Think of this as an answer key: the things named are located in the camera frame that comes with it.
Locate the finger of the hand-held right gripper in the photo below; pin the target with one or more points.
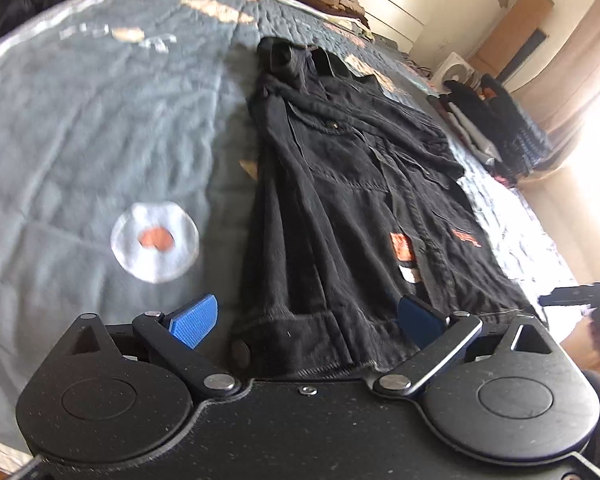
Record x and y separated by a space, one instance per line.
575 295

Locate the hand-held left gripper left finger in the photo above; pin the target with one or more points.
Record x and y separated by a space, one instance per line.
195 320

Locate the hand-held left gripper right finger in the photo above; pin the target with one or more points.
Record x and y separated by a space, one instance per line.
422 320

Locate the black denim jacket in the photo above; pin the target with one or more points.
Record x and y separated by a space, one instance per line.
340 200

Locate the stack of dark folded clothes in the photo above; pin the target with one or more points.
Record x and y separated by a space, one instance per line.
500 125

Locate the blue printed quilt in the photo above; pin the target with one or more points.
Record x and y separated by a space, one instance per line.
105 135

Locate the beige curtain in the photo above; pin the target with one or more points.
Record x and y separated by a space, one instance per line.
580 60

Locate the black narrow panel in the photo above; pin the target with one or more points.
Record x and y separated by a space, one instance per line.
525 52

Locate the white box fan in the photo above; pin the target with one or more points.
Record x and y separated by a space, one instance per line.
455 72

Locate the brown wooden board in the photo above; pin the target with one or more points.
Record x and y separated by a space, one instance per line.
520 25

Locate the butterfly wall sticker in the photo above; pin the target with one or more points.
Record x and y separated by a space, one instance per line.
503 1

